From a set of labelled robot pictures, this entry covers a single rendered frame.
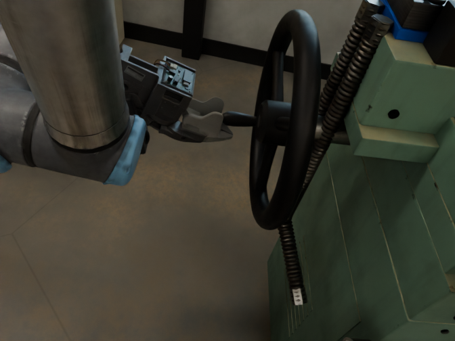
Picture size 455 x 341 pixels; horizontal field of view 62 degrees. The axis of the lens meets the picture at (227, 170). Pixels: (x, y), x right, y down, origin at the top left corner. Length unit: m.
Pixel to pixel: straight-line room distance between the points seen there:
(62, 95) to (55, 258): 1.01
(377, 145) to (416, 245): 0.14
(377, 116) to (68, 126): 0.33
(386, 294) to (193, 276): 0.79
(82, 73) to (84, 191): 1.14
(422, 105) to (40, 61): 0.38
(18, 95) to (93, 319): 0.84
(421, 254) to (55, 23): 0.45
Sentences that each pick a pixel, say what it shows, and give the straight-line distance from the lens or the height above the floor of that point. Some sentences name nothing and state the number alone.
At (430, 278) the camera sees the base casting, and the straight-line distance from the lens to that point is 0.50.
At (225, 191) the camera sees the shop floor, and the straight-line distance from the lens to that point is 1.46.
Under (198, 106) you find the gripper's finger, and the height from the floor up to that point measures 0.75.
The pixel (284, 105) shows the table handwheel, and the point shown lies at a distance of 0.51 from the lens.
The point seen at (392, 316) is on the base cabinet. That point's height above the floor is 0.68.
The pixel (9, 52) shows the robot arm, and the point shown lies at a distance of 0.54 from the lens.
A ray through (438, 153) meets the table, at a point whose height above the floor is 0.86.
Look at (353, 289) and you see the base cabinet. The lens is 0.67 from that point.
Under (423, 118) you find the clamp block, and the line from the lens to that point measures 0.49.
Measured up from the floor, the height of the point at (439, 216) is 0.83.
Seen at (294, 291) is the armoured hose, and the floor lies 0.58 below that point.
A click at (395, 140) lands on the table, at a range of 0.47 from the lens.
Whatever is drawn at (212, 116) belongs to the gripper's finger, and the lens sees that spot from 0.58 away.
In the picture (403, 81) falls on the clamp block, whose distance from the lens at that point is 0.44.
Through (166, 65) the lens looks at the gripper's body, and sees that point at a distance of 0.58.
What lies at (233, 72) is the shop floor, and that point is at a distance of 2.03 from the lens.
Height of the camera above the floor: 1.15
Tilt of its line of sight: 49 degrees down
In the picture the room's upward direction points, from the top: 12 degrees clockwise
